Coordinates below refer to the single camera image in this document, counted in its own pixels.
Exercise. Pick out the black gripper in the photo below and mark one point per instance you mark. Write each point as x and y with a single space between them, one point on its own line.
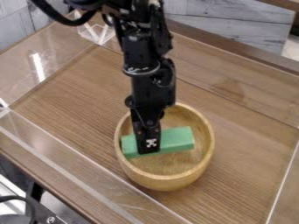
151 96

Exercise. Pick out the green rectangular block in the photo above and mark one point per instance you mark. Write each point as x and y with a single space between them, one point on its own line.
176 139

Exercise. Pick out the brown wooden bowl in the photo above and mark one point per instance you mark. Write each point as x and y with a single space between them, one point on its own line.
168 172

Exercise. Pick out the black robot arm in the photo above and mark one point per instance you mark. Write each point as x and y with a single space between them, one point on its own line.
146 41

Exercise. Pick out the clear acrylic tray wall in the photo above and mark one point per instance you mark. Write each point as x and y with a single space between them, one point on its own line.
58 133

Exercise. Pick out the clear acrylic corner bracket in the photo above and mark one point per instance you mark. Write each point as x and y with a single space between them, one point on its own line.
96 31

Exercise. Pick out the black table leg frame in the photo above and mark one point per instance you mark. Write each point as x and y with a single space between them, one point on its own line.
44 216

